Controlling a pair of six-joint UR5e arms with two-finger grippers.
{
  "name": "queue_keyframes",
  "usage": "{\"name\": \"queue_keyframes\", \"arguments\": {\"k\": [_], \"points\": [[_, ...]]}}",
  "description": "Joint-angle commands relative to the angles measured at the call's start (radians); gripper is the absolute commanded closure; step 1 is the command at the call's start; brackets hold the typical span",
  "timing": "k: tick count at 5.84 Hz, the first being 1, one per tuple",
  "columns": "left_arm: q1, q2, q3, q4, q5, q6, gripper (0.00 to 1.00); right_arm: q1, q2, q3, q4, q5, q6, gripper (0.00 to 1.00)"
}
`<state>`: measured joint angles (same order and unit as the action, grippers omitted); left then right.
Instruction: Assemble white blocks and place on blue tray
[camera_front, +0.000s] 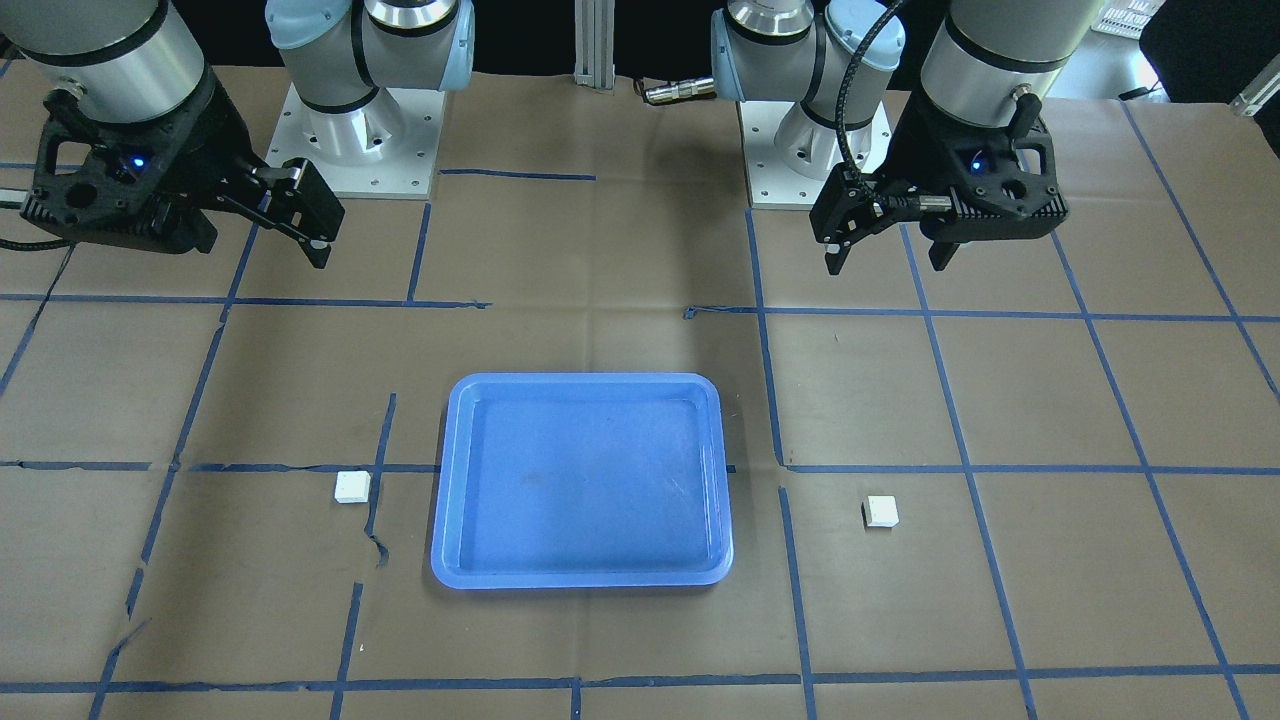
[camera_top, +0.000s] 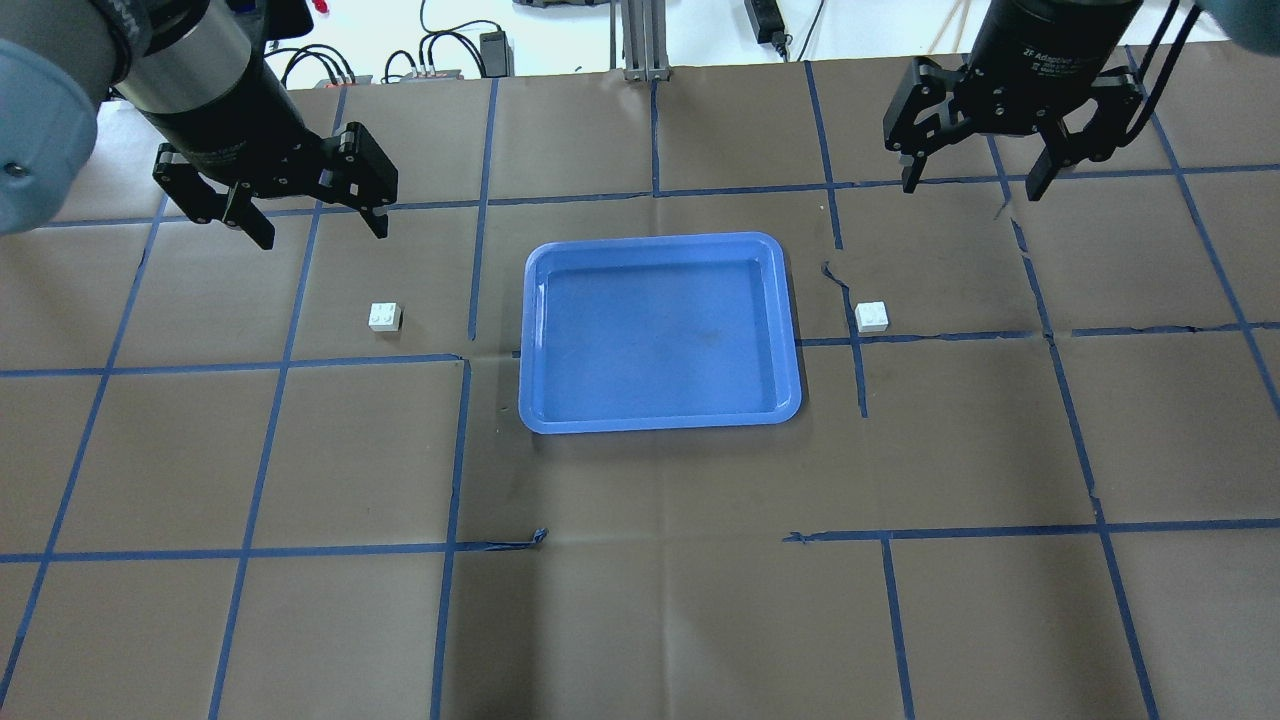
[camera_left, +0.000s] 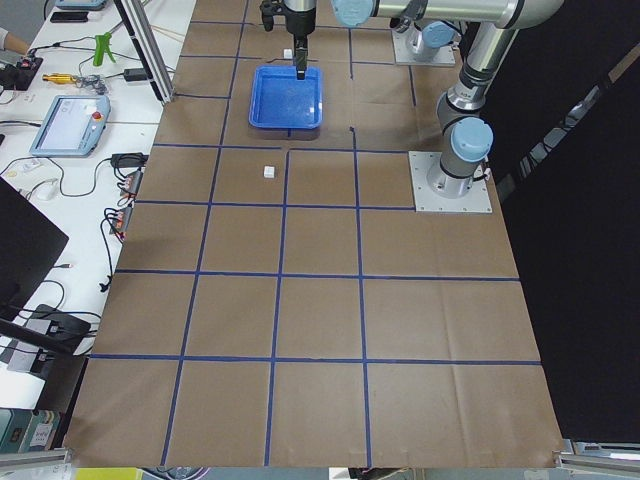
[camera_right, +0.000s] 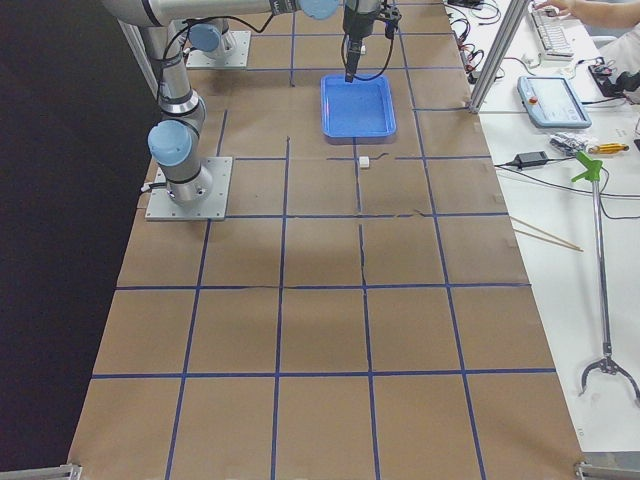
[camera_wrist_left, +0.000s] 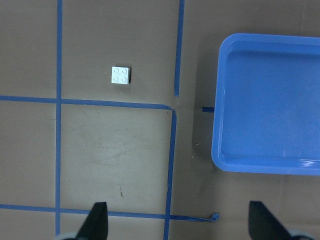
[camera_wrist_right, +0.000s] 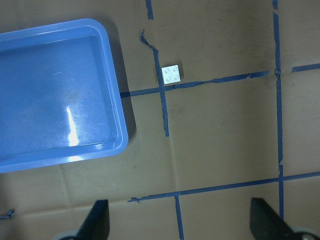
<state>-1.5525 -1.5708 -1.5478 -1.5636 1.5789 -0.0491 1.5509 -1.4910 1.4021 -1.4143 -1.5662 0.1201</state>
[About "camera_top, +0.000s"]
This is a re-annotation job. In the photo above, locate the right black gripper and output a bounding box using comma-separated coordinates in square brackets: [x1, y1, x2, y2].
[883, 20, 1140, 202]

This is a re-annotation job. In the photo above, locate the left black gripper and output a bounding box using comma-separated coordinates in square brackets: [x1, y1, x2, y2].
[140, 45, 399, 251]

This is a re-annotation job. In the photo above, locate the white block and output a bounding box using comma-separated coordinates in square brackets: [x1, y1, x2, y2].
[367, 301, 404, 333]
[854, 301, 891, 334]

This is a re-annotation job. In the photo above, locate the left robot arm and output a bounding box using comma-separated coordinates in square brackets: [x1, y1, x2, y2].
[1, 1, 398, 250]

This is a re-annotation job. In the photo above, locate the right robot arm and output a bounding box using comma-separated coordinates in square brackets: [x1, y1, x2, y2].
[883, 1, 1279, 201]

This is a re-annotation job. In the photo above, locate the blue plastic tray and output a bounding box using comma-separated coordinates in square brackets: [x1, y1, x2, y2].
[518, 232, 803, 436]

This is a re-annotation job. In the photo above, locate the black power adapter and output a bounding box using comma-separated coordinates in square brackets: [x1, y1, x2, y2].
[477, 29, 515, 78]

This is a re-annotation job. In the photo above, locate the black power strip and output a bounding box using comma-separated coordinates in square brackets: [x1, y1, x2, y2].
[744, 0, 788, 46]

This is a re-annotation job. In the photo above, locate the brown paper table cover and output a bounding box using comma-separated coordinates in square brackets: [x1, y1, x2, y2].
[3, 44, 1277, 719]

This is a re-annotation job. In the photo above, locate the aluminium frame post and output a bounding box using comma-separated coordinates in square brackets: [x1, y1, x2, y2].
[609, 1, 671, 83]

